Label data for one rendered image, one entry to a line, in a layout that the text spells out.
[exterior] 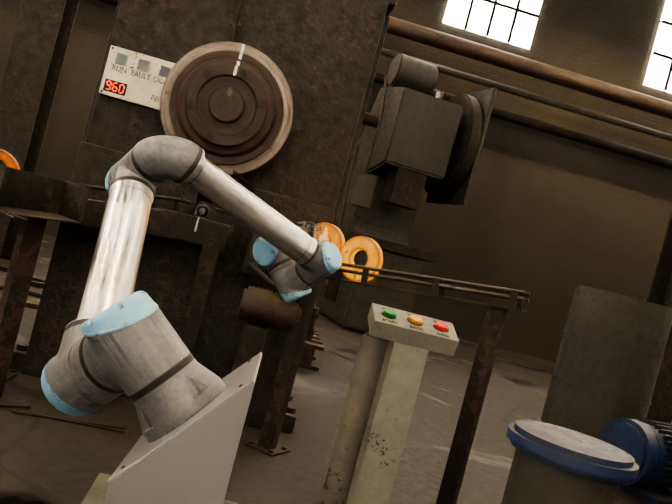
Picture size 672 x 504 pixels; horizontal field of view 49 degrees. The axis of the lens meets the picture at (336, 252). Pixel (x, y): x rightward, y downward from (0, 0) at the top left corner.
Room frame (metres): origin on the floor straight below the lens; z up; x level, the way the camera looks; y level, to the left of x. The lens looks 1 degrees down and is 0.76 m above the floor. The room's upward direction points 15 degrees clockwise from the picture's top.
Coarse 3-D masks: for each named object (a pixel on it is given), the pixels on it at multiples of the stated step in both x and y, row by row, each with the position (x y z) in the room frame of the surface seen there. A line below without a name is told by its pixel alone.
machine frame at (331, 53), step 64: (128, 0) 2.75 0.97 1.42; (192, 0) 2.77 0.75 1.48; (256, 0) 2.80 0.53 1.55; (320, 0) 2.83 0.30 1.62; (384, 0) 2.86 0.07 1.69; (320, 64) 2.84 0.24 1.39; (128, 128) 2.76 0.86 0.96; (320, 128) 2.85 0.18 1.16; (192, 192) 2.74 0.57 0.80; (256, 192) 2.77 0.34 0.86; (320, 192) 2.85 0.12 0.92; (64, 256) 2.69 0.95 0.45; (192, 256) 2.75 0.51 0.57; (64, 320) 2.70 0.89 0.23; (256, 384) 2.79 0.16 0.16
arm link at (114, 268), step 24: (120, 168) 1.95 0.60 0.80; (120, 192) 1.89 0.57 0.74; (144, 192) 1.92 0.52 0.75; (120, 216) 1.84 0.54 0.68; (144, 216) 1.89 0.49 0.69; (120, 240) 1.79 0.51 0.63; (96, 264) 1.75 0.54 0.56; (120, 264) 1.75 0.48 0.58; (96, 288) 1.69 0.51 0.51; (120, 288) 1.71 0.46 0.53; (96, 312) 1.65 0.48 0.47; (72, 336) 1.59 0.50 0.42; (72, 360) 1.53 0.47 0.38; (48, 384) 1.57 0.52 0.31; (72, 384) 1.53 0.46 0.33; (72, 408) 1.57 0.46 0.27; (96, 408) 1.60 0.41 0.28
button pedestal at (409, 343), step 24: (384, 336) 1.99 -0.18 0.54; (408, 336) 1.99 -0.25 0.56; (432, 336) 1.99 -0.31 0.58; (456, 336) 2.03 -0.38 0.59; (384, 360) 2.05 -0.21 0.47; (408, 360) 2.00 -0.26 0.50; (384, 384) 2.00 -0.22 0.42; (408, 384) 2.01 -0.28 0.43; (384, 408) 2.00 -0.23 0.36; (408, 408) 2.01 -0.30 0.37; (384, 432) 2.00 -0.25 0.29; (360, 456) 2.04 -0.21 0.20; (384, 456) 2.00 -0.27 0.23; (360, 480) 2.00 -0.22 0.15; (384, 480) 2.01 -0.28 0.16
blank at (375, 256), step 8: (352, 240) 2.50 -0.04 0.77; (360, 240) 2.49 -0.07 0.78; (368, 240) 2.47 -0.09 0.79; (344, 248) 2.51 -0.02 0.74; (352, 248) 2.50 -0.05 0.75; (360, 248) 2.48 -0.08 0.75; (368, 248) 2.47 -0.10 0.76; (376, 248) 2.46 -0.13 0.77; (344, 256) 2.51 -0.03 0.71; (352, 256) 2.51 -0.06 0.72; (368, 256) 2.47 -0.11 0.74; (376, 256) 2.45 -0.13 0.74; (368, 264) 2.46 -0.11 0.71; (376, 264) 2.45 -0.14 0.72; (376, 272) 2.46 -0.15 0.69; (352, 280) 2.49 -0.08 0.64; (360, 280) 2.47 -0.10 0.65; (368, 280) 2.48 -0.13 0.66
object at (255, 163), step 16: (208, 48) 2.64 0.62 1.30; (224, 48) 2.64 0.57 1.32; (240, 48) 2.65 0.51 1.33; (176, 64) 2.62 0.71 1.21; (272, 64) 2.67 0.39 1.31; (288, 96) 2.68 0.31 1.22; (160, 112) 2.62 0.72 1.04; (288, 112) 2.68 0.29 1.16; (288, 128) 2.68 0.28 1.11; (272, 144) 2.67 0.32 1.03; (256, 160) 2.67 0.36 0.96
